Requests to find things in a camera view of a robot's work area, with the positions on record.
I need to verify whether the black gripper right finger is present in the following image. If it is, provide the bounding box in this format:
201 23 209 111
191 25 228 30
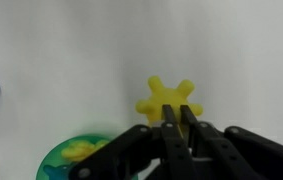
180 104 283 180

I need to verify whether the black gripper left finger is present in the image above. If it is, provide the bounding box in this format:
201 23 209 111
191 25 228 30
68 104 199 180

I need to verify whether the yellow spiky plastic toy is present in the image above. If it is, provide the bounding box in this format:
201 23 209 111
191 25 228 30
134 75 204 127

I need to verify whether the small yellow toy piece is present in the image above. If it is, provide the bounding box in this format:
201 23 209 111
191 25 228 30
60 139 111 163

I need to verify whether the teal plastic toy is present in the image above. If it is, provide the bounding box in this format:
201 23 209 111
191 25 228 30
43 164 74 180

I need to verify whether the green plastic bowl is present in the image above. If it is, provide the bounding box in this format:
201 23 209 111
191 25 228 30
35 133 139 180

